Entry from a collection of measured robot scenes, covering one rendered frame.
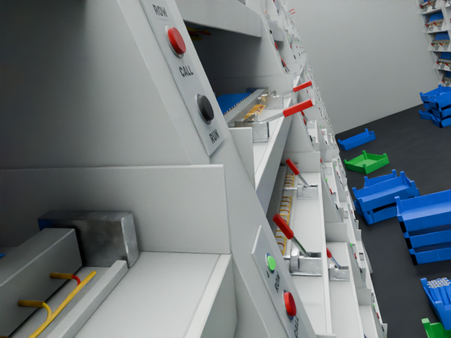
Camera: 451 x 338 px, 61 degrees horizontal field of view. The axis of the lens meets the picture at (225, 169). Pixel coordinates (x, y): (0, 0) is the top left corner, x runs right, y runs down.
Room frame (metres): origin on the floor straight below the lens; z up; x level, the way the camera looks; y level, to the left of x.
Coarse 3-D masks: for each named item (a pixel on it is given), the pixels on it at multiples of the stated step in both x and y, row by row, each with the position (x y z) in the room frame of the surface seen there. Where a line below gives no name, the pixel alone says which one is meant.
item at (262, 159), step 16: (224, 80) 0.90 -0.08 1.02; (240, 80) 0.89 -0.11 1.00; (256, 80) 0.88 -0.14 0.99; (272, 80) 0.87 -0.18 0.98; (288, 80) 0.86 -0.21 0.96; (288, 96) 0.86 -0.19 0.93; (272, 112) 0.67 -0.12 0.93; (240, 128) 0.28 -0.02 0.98; (272, 128) 0.52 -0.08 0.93; (288, 128) 0.70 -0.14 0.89; (240, 144) 0.28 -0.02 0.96; (256, 144) 0.44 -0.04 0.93; (272, 144) 0.43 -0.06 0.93; (256, 160) 0.37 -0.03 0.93; (272, 160) 0.42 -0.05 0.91; (256, 176) 0.32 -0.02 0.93; (272, 176) 0.41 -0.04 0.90; (256, 192) 0.29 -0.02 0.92
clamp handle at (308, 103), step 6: (306, 102) 0.43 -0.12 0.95; (312, 102) 0.44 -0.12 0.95; (288, 108) 0.45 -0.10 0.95; (294, 108) 0.44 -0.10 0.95; (300, 108) 0.44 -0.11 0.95; (306, 108) 0.44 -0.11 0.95; (282, 114) 0.44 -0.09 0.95; (288, 114) 0.44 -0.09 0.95; (264, 120) 0.45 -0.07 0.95; (270, 120) 0.45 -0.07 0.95
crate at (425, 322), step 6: (426, 324) 1.05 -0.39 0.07; (432, 324) 1.06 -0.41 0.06; (438, 324) 1.05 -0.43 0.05; (426, 330) 1.05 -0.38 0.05; (432, 330) 1.06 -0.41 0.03; (438, 330) 1.05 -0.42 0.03; (444, 330) 1.05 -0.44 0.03; (450, 330) 1.04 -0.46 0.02; (432, 336) 1.05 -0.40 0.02; (438, 336) 1.06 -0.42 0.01; (444, 336) 1.05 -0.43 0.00; (450, 336) 1.04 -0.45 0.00
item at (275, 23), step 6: (264, 6) 0.95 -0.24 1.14; (264, 12) 0.95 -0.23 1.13; (270, 18) 1.53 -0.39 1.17; (276, 18) 1.53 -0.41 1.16; (282, 18) 1.52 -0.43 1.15; (270, 24) 1.07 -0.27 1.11; (276, 24) 1.37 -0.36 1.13; (282, 24) 1.52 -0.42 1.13; (276, 30) 1.23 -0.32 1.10; (282, 30) 1.49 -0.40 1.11; (276, 36) 1.22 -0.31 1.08; (282, 36) 1.48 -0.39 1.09
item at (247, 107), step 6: (258, 90) 0.84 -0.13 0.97; (264, 90) 0.84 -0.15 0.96; (252, 96) 0.73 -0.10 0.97; (258, 96) 0.74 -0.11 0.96; (246, 102) 0.64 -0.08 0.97; (252, 102) 0.66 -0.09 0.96; (258, 102) 0.74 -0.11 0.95; (234, 108) 0.59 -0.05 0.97; (240, 108) 0.58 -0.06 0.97; (246, 108) 0.60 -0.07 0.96; (252, 108) 0.65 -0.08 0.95; (258, 108) 0.65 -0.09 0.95; (228, 114) 0.53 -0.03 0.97; (234, 114) 0.53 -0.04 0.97; (240, 114) 0.55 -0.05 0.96; (246, 114) 0.60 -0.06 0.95; (252, 114) 0.59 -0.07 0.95; (258, 114) 0.60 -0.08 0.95; (228, 120) 0.48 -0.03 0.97; (234, 120) 0.50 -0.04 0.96; (228, 126) 0.47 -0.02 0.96
